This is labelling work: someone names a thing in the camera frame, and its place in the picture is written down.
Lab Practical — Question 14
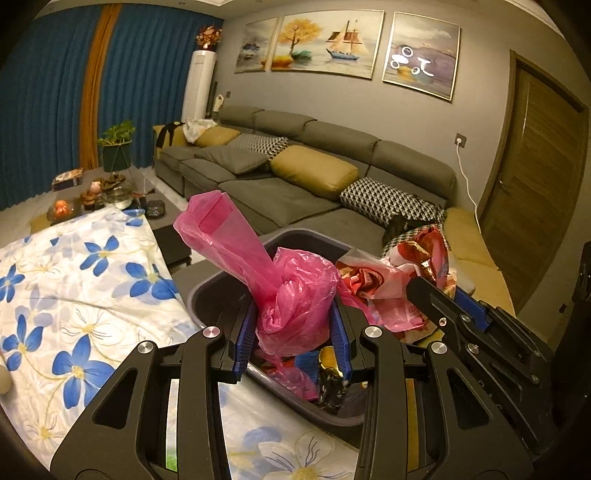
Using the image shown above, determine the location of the tree and ship painting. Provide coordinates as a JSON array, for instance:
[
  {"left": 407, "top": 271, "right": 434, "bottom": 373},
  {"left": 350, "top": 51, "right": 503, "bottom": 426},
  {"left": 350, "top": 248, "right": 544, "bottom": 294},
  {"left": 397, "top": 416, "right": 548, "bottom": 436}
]
[{"left": 270, "top": 9, "right": 385, "bottom": 80}]

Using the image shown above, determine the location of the orange curtain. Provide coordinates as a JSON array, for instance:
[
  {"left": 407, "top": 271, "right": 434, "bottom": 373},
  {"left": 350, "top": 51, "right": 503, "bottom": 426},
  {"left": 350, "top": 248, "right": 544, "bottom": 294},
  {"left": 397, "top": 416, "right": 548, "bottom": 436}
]
[{"left": 78, "top": 4, "right": 122, "bottom": 169}]

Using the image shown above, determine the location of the grey cushion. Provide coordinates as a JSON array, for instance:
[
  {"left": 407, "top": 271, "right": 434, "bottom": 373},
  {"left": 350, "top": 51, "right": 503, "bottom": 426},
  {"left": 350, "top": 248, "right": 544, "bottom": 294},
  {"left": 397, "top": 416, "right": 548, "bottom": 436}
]
[{"left": 196, "top": 145, "right": 269, "bottom": 175}]

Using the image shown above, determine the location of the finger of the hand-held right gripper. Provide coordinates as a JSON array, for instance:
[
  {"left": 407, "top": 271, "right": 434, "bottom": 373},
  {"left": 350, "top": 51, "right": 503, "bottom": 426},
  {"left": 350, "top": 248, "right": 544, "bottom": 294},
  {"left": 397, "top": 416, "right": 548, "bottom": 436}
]
[
  {"left": 456, "top": 289, "right": 496, "bottom": 332},
  {"left": 405, "top": 275, "right": 466, "bottom": 343}
]

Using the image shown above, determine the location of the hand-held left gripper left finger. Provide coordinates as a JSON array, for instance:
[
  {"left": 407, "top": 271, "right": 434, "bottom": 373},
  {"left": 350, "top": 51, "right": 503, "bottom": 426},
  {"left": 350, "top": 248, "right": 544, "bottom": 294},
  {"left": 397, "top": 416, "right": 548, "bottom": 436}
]
[{"left": 50, "top": 302, "right": 259, "bottom": 480}]

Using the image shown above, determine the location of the white standing air conditioner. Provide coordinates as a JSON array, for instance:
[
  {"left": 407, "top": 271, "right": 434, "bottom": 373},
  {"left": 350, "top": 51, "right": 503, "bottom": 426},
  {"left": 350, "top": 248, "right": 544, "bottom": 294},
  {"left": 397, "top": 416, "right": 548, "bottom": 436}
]
[{"left": 181, "top": 51, "right": 219, "bottom": 121}]

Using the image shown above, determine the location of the large patterned cushion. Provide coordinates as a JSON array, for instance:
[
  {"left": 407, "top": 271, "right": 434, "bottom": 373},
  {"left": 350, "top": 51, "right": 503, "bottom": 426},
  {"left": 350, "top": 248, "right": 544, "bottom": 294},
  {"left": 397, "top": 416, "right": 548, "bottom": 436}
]
[{"left": 340, "top": 178, "right": 446, "bottom": 227}]

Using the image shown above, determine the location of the grey plastic bin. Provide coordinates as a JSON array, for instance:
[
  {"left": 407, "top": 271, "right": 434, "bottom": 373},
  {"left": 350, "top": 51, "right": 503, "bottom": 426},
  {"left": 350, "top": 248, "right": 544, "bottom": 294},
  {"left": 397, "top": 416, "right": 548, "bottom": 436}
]
[{"left": 189, "top": 226, "right": 416, "bottom": 428}]

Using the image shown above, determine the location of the brown wooden door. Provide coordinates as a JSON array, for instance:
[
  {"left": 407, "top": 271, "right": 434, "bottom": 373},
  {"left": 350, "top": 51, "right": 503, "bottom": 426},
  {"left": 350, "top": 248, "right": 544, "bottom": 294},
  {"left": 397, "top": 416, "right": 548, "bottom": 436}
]
[{"left": 475, "top": 48, "right": 591, "bottom": 315}]

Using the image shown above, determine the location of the pink plastic bag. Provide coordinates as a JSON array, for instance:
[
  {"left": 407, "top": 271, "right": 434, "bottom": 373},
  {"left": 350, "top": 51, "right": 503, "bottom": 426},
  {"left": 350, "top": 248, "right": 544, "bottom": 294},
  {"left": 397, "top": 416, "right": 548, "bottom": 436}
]
[{"left": 174, "top": 190, "right": 342, "bottom": 358}]

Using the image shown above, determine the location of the grey sectional sofa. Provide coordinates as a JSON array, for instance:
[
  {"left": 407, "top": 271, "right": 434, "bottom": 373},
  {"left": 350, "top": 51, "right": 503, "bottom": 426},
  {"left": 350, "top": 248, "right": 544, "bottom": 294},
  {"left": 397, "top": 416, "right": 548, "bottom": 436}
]
[{"left": 152, "top": 105, "right": 518, "bottom": 319}]

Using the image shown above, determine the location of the blue floral blanket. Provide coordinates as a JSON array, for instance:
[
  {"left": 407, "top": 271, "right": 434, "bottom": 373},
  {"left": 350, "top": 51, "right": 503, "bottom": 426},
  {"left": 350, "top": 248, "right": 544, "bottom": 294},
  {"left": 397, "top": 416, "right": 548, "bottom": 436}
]
[{"left": 0, "top": 208, "right": 365, "bottom": 480}]

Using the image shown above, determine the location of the white cloth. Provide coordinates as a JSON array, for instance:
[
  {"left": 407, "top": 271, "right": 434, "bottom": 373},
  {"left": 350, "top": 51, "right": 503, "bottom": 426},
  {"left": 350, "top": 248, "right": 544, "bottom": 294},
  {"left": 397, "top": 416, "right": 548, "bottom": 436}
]
[{"left": 184, "top": 117, "right": 218, "bottom": 141}]

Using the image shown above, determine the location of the patterned flat box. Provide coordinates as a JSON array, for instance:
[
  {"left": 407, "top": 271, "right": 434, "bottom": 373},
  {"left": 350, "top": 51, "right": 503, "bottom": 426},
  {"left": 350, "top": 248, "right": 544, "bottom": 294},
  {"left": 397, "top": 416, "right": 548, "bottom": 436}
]
[{"left": 52, "top": 168, "right": 85, "bottom": 191}]

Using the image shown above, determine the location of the framed painting with gold frame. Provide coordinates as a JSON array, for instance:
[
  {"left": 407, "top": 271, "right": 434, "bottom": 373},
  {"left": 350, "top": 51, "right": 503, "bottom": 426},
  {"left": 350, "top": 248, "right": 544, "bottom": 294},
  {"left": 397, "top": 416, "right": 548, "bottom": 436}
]
[{"left": 382, "top": 11, "right": 461, "bottom": 100}]

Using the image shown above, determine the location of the small framed painting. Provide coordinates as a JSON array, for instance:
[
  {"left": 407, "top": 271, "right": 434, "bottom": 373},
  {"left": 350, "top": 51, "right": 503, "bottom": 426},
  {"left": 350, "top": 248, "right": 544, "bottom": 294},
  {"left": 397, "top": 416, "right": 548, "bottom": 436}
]
[{"left": 235, "top": 18, "right": 280, "bottom": 75}]

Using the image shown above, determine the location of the large yellow cushion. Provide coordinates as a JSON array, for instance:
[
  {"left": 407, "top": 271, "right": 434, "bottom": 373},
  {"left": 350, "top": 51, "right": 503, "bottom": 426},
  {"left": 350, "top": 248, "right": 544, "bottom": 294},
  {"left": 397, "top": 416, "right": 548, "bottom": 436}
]
[{"left": 270, "top": 145, "right": 360, "bottom": 200}]

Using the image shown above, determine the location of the white power cable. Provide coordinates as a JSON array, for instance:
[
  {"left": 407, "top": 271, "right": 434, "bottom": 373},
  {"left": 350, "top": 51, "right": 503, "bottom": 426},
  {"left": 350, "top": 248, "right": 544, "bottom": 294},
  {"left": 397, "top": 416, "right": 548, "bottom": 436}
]
[{"left": 457, "top": 144, "right": 483, "bottom": 227}]

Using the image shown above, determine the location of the small patterned cushion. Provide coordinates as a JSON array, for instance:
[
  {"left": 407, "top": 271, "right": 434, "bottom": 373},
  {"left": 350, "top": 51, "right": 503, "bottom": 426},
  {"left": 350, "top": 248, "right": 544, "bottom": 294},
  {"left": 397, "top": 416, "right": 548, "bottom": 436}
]
[{"left": 228, "top": 134, "right": 289, "bottom": 158}]

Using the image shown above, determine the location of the red and white printed bag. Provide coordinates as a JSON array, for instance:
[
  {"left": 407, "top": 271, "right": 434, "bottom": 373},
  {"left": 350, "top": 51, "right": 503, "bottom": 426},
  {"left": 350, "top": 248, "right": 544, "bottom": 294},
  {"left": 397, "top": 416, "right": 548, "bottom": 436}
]
[{"left": 336, "top": 224, "right": 458, "bottom": 344}]

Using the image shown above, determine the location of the black garment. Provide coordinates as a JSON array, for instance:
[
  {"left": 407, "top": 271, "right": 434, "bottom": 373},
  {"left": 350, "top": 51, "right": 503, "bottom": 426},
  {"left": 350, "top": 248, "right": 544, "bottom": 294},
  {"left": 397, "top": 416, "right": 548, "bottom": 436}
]
[{"left": 156, "top": 122, "right": 185, "bottom": 149}]

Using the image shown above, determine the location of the orange ornament on plate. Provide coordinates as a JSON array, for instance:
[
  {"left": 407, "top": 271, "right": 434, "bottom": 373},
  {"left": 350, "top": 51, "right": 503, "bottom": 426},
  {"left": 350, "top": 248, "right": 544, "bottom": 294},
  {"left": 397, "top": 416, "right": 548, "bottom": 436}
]
[{"left": 46, "top": 199, "right": 84, "bottom": 227}]

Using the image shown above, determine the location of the potted plant in green pot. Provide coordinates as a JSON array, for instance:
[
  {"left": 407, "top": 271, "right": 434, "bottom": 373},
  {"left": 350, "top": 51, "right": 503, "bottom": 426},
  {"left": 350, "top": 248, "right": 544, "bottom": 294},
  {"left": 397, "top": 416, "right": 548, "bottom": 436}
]
[{"left": 97, "top": 121, "right": 138, "bottom": 171}]

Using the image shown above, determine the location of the small yellow cushion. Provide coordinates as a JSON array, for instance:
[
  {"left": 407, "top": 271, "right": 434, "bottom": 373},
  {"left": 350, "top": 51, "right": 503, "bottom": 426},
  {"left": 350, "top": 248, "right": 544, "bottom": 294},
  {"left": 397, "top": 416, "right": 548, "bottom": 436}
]
[{"left": 194, "top": 127, "right": 241, "bottom": 148}]

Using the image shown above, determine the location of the glass fish bowl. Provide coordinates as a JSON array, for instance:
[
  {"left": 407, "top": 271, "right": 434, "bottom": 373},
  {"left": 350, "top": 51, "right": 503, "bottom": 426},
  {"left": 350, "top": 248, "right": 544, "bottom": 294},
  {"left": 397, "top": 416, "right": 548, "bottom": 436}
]
[{"left": 102, "top": 185, "right": 136, "bottom": 210}]

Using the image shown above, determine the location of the artificial flower bouquet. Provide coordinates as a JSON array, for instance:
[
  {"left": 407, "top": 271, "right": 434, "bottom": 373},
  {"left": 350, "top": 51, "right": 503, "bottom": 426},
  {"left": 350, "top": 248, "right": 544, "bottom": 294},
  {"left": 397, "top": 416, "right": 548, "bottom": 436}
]
[{"left": 195, "top": 25, "right": 223, "bottom": 51}]

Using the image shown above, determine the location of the blue curtain beside air conditioner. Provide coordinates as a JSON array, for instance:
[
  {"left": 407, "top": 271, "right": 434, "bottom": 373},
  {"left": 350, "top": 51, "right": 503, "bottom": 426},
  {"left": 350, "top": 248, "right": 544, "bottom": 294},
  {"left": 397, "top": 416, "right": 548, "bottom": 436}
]
[{"left": 95, "top": 2, "right": 225, "bottom": 169}]

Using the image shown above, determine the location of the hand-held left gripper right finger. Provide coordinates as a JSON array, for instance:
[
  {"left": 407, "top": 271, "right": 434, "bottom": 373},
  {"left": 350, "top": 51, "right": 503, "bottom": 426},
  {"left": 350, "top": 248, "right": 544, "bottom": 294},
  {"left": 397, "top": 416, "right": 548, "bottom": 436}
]
[{"left": 330, "top": 302, "right": 539, "bottom": 480}]

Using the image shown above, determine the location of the black crumpled wrapper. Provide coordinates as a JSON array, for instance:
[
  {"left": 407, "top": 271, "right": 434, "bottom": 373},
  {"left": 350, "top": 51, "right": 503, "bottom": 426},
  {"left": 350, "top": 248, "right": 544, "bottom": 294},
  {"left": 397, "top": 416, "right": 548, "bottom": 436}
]
[{"left": 318, "top": 348, "right": 348, "bottom": 408}]

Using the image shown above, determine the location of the dark coffee table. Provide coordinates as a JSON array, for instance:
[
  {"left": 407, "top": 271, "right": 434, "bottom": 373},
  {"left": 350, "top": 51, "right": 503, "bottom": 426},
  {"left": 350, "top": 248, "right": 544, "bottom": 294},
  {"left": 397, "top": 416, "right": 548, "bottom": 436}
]
[{"left": 28, "top": 166, "right": 192, "bottom": 268}]

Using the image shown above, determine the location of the wide blue curtain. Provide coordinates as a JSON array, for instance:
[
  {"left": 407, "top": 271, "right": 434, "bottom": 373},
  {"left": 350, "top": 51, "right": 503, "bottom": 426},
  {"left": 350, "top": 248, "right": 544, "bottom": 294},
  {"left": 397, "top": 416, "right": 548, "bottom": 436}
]
[{"left": 0, "top": 4, "right": 100, "bottom": 210}]

